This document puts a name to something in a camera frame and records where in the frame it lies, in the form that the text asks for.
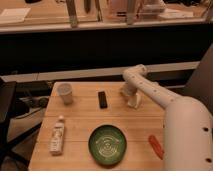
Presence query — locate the red orange carrot toy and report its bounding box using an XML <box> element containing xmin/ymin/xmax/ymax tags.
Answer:
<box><xmin>148</xmin><ymin>135</ymin><xmax>164</xmax><ymax>159</ymax></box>

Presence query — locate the black chair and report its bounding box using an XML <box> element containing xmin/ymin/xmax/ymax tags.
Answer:
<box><xmin>0</xmin><ymin>78</ymin><xmax>41</xmax><ymax>168</ymax></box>

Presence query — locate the white plastic bottle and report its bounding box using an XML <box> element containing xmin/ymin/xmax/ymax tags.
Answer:
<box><xmin>50</xmin><ymin>115</ymin><xmax>65</xmax><ymax>155</ymax></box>

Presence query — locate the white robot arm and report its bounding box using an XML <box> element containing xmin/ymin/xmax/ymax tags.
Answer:
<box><xmin>121</xmin><ymin>64</ymin><xmax>213</xmax><ymax>171</ymax></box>

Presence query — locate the green ceramic plate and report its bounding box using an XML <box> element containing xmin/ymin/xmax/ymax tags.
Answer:
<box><xmin>88</xmin><ymin>125</ymin><xmax>127</xmax><ymax>167</ymax></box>

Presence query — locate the white paper sheet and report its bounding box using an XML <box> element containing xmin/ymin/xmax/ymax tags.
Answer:
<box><xmin>0</xmin><ymin>8</ymin><xmax>30</xmax><ymax>24</ymax></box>

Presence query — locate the white sponge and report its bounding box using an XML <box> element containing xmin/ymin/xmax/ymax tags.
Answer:
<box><xmin>127</xmin><ymin>93</ymin><xmax>141</xmax><ymax>109</ymax></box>

